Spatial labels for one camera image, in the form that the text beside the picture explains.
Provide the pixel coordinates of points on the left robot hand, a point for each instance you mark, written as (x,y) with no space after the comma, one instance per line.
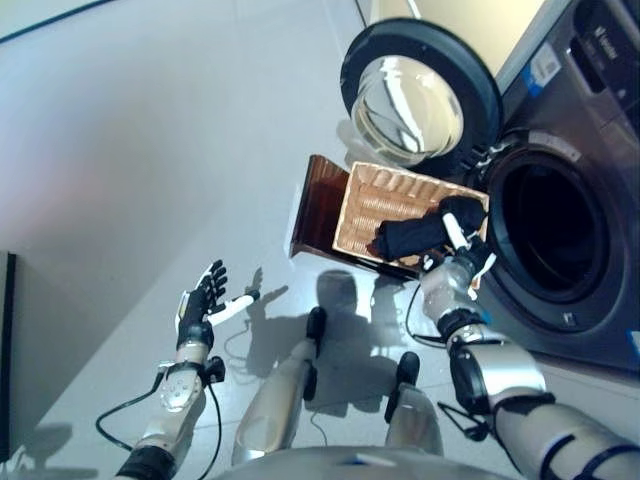
(192,320)

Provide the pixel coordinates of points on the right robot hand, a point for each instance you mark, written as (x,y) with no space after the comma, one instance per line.
(477,257)

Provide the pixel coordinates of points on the black garment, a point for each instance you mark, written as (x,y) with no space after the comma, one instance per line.
(410,237)

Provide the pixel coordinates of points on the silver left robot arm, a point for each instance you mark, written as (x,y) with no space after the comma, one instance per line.
(175,395)

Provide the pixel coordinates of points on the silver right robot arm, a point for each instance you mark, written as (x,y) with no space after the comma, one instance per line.
(500,360)

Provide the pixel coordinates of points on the dark front-load washing machine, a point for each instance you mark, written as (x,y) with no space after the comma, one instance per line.
(575,150)

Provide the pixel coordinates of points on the silver left robot leg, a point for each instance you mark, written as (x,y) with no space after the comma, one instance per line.
(275,400)

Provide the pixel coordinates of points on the silver robot leg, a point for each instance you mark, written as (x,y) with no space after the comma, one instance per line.
(275,400)
(415,420)

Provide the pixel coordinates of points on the wicker laundry basket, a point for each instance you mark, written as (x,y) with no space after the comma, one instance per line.
(370,210)

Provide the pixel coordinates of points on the black left robot foot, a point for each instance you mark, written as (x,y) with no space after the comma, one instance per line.
(315,322)

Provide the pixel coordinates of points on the black robot foot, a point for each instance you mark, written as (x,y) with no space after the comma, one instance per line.
(315,322)
(408,367)

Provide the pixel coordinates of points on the black right robot foot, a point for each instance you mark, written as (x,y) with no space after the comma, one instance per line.
(408,367)

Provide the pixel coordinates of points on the brown glossy stool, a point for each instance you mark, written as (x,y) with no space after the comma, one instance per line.
(315,210)

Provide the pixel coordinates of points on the round glass washer door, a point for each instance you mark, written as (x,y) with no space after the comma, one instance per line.
(410,100)

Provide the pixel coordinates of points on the silver right robot leg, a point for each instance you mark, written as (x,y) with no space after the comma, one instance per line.
(415,420)

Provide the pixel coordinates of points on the grey robot torso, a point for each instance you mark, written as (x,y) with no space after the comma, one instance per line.
(350,465)

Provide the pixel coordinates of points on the white counter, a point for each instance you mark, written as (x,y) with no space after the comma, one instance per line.
(475,30)

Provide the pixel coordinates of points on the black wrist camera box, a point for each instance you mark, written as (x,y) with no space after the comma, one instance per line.
(215,370)

